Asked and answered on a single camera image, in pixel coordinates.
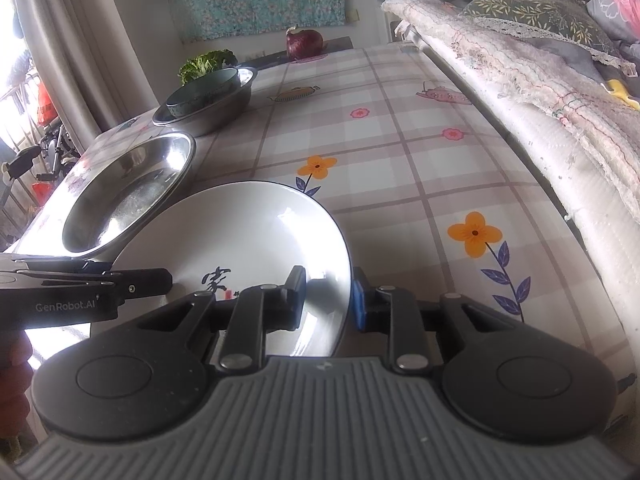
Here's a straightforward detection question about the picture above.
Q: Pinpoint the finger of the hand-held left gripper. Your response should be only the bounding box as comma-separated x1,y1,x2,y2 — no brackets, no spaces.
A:
107,268,174,297

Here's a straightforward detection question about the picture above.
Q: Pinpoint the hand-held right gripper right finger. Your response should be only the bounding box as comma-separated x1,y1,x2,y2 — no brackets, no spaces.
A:
351,267,516,376

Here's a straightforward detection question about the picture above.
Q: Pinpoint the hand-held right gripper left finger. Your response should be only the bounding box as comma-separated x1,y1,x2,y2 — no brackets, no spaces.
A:
135,266,307,373

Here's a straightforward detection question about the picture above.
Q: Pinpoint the white plate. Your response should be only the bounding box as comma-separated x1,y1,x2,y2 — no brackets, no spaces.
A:
107,180,352,358

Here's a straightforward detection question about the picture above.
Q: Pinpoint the shallow steel plate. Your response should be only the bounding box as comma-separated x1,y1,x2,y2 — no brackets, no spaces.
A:
61,131,197,257

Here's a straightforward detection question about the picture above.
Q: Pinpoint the deep steel bowl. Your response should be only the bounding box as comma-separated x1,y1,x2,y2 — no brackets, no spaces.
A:
151,66,259,138

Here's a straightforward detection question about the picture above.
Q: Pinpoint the dark green bowl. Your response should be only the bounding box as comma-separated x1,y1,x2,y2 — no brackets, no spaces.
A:
165,68,240,118

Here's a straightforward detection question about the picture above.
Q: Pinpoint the person's left hand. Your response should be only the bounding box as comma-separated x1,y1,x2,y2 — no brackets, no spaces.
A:
0,332,38,456

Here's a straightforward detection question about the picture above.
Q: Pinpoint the checked printed tablecloth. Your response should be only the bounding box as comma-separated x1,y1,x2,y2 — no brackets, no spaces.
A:
10,42,626,431

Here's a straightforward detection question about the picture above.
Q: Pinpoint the napa cabbage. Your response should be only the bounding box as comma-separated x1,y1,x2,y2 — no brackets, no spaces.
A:
177,49,238,86

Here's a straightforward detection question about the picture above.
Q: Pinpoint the red onion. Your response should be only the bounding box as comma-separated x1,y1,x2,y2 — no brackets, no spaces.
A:
285,26,325,61

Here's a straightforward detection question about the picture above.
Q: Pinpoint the white mattress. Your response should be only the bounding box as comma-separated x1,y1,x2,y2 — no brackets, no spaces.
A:
400,30,640,411

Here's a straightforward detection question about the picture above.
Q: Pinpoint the beige curtain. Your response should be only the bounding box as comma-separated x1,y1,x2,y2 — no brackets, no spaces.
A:
15,0,156,161

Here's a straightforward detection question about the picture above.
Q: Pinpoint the pink knitted blanket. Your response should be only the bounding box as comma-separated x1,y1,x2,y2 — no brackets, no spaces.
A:
381,0,640,221

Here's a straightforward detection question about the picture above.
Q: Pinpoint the grey cloth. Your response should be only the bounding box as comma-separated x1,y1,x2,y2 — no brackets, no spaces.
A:
430,0,640,96

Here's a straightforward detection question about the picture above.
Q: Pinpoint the yellow cloth piece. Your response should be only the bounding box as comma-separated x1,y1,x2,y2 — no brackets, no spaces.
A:
605,79,640,110

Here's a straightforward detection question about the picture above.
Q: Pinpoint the leaf print pillow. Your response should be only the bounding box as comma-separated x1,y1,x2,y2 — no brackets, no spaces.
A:
460,0,633,68

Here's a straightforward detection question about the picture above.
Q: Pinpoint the pink floral quilt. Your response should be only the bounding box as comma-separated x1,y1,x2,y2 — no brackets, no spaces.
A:
585,0,640,46

